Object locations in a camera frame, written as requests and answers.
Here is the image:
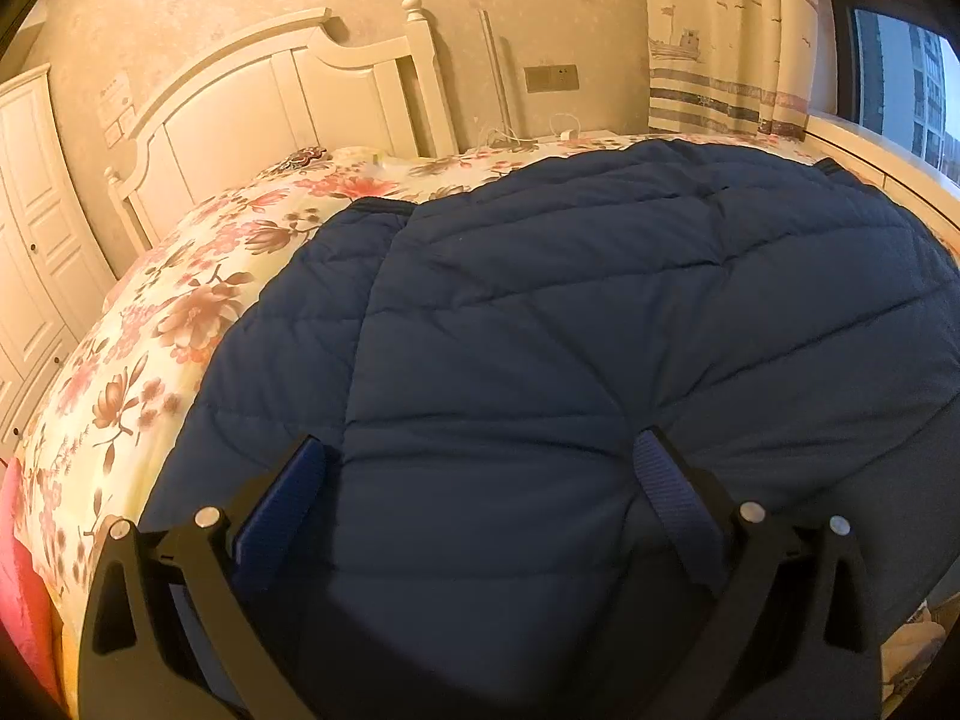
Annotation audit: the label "printed striped curtain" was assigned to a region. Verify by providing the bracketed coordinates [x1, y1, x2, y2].
[641, 0, 820, 142]

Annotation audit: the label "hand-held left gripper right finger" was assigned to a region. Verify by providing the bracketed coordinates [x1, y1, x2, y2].
[632, 426, 882, 720]

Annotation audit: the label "white nightstand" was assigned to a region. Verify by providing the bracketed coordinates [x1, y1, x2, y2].
[457, 132, 623, 158]

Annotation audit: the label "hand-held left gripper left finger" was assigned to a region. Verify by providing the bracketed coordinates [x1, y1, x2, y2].
[77, 433, 328, 720]

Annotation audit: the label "white bay window sill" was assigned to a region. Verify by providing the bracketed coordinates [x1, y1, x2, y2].
[806, 111, 960, 226]

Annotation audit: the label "white wooden headboard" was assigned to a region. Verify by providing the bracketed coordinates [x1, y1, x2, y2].
[103, 0, 460, 254]

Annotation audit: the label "white wall stickers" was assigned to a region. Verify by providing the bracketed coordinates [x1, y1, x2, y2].
[96, 75, 136, 149]

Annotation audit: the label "white wardrobe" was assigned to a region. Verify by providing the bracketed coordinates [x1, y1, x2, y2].
[0, 64, 119, 466]

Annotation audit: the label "navy blue quilted jacket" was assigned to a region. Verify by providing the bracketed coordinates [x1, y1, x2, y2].
[139, 136, 960, 720]

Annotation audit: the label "wall switch panel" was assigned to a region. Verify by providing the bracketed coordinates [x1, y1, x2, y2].
[523, 64, 579, 92]

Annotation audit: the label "white charger cable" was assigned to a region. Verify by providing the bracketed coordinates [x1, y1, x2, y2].
[477, 112, 580, 152]

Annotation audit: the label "floral bed quilt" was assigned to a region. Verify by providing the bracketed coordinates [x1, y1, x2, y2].
[13, 131, 886, 713]

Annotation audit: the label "window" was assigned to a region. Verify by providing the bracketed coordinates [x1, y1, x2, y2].
[829, 0, 960, 185]

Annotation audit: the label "floral pillow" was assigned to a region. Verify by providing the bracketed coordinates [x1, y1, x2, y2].
[262, 147, 335, 177]

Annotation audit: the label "pink cloth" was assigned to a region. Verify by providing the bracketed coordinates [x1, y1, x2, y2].
[0, 457, 65, 706]

